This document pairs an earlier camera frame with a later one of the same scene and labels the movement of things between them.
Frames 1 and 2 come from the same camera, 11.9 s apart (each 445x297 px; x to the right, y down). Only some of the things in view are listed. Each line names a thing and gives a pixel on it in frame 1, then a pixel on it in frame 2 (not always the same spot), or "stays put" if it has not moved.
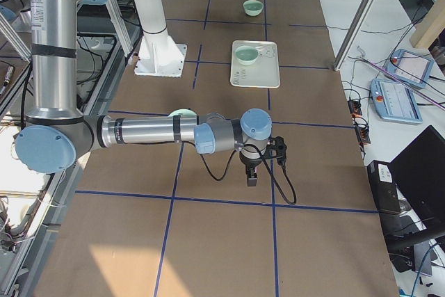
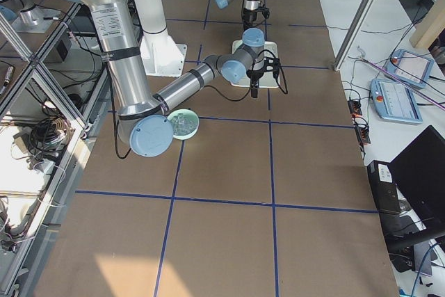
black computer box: x=384 y=186 stays put
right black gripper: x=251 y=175 -> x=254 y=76
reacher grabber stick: x=401 y=81 stays put
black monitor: x=419 y=170 stays put
